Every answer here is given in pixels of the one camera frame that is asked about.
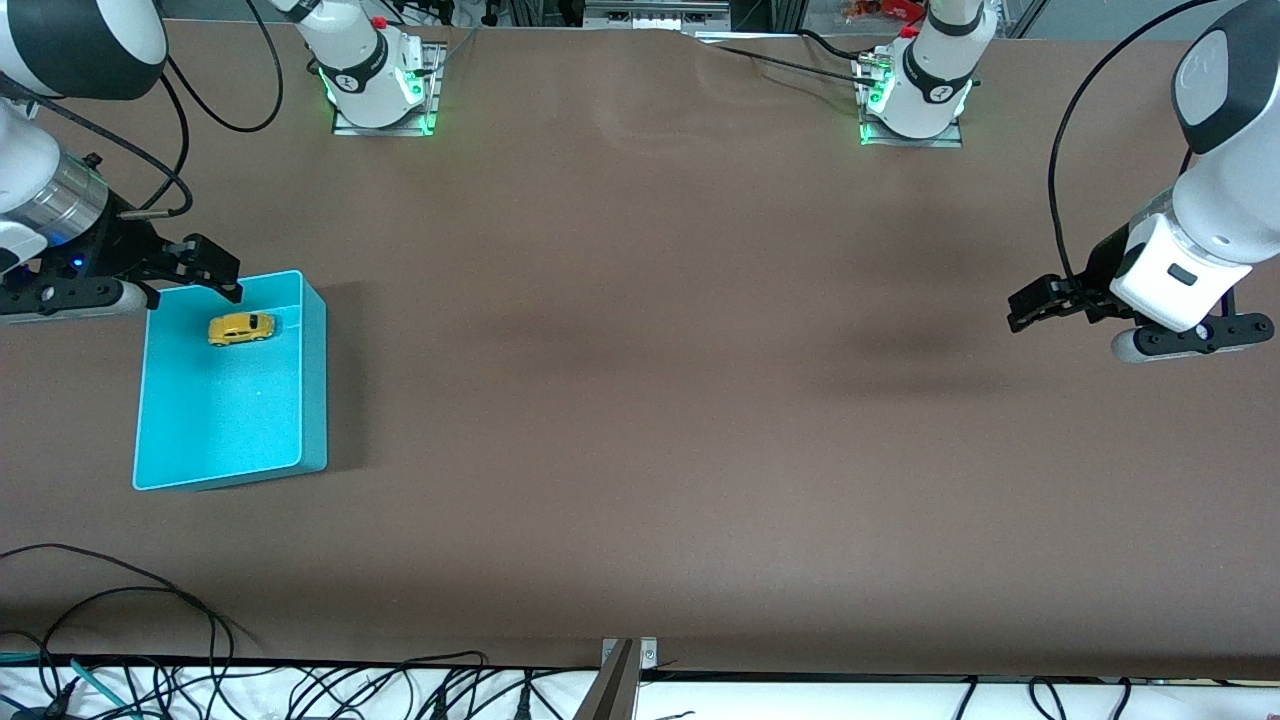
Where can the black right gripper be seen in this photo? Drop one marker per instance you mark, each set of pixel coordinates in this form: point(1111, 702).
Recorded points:
point(122, 246)

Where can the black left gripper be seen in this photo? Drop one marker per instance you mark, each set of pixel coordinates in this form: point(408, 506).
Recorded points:
point(1101, 268)

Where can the yellow beetle toy car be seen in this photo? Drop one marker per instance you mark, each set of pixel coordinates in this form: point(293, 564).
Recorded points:
point(240, 328)

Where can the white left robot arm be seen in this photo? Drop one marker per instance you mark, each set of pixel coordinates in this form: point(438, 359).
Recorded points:
point(940, 70)

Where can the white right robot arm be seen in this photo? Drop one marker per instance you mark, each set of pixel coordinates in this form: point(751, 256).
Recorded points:
point(360, 70)

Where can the turquoise plastic bin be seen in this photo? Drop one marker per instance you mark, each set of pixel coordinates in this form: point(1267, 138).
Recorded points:
point(230, 420)

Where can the red package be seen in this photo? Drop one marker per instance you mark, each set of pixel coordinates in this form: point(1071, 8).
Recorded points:
point(880, 10)

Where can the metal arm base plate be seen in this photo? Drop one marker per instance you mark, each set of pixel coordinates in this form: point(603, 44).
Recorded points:
point(437, 95)
point(905, 142)

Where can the aluminium frame rail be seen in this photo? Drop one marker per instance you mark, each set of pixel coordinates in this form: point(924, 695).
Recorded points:
point(650, 15)

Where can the metal table bracket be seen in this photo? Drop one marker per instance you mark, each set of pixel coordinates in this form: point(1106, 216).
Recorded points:
point(620, 680)

